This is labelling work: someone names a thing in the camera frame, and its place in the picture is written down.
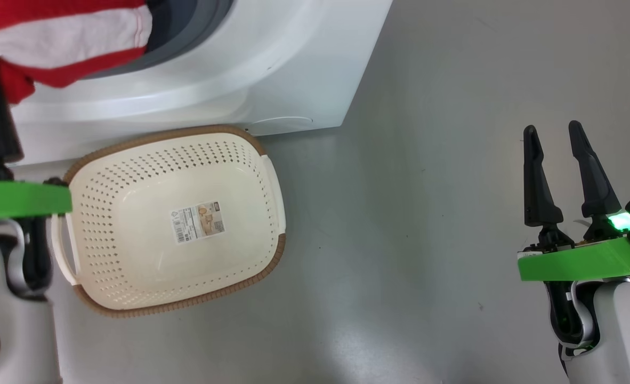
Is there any paper label in basket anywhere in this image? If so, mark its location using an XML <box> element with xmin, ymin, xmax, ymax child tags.
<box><xmin>170</xmin><ymin>201</ymin><xmax>225</xmax><ymax>244</ymax></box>

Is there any white front-load washing machine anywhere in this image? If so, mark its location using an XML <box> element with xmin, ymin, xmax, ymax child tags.
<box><xmin>6</xmin><ymin>0</ymin><xmax>393</xmax><ymax>166</ymax></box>

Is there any round filter cover panel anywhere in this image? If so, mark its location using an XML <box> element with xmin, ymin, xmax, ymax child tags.
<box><xmin>248</xmin><ymin>116</ymin><xmax>314</xmax><ymax>135</ymax></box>

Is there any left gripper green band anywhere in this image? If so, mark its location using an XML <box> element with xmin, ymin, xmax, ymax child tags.
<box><xmin>0</xmin><ymin>61</ymin><xmax>73</xmax><ymax>221</ymax></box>

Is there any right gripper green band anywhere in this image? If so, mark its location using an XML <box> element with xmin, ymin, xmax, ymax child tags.
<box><xmin>518</xmin><ymin>121</ymin><xmax>630</xmax><ymax>282</ymax></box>

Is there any red and white garment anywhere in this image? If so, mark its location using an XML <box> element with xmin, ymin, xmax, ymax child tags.
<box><xmin>0</xmin><ymin>0</ymin><xmax>153</xmax><ymax>105</ymax></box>

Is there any cream perforated laundry basket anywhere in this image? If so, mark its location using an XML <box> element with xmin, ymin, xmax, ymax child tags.
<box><xmin>51</xmin><ymin>124</ymin><xmax>287</xmax><ymax>319</ymax></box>

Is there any grey door gasket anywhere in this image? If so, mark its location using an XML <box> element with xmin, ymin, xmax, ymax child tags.
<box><xmin>80</xmin><ymin>0</ymin><xmax>236</xmax><ymax>81</ymax></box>

